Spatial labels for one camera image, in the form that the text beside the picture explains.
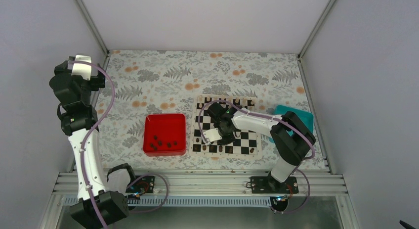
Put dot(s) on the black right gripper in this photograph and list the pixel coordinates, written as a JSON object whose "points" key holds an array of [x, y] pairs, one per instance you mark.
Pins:
{"points": [[229, 140]]}

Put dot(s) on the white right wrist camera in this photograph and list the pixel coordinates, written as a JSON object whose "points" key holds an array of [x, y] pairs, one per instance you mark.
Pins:
{"points": [[211, 135]]}

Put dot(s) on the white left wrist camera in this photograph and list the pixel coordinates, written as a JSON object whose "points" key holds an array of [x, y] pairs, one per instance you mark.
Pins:
{"points": [[80, 66]]}

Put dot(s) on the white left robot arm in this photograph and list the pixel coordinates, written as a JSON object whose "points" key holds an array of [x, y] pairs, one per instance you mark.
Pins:
{"points": [[101, 198]]}

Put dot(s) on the light wooden chess pieces row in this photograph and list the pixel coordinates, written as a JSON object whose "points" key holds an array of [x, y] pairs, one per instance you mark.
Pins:
{"points": [[250, 103]]}

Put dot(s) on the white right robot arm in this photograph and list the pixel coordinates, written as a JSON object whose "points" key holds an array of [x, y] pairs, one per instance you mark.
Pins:
{"points": [[293, 140]]}

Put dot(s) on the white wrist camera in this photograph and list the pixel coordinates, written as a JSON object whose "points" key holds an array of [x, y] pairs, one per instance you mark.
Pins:
{"points": [[211, 135], [80, 66]]}

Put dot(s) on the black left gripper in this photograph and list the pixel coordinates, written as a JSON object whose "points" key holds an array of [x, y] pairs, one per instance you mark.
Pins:
{"points": [[99, 81]]}

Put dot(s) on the aluminium mounting rail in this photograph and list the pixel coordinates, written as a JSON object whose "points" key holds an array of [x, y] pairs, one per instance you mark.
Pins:
{"points": [[233, 183]]}

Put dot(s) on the black and white chessboard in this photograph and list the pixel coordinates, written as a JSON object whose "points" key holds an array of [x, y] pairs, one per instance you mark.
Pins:
{"points": [[240, 148]]}

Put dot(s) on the red plastic tray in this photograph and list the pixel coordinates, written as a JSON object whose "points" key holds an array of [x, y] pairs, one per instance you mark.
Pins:
{"points": [[165, 135]]}

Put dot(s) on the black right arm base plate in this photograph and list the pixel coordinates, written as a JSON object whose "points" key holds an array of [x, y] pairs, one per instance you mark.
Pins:
{"points": [[268, 185]]}

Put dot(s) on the floral patterned table mat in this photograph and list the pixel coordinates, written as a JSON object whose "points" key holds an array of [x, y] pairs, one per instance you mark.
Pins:
{"points": [[156, 82]]}

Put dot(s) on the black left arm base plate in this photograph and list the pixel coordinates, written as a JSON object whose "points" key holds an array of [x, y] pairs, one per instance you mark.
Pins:
{"points": [[144, 186]]}

